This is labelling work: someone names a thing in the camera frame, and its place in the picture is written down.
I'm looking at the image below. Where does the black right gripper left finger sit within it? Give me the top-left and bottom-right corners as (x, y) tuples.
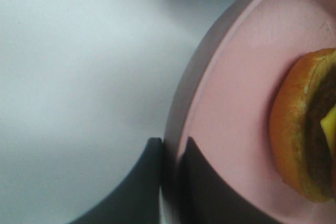
(72, 137), (162, 223)

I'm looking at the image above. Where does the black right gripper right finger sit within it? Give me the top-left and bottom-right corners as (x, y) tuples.
(178, 137), (278, 223)

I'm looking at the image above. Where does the pink round plate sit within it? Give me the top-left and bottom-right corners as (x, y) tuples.
(162, 0), (335, 223)

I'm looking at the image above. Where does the burger with lettuce and cheese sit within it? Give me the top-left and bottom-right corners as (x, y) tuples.
(268, 48), (335, 202)

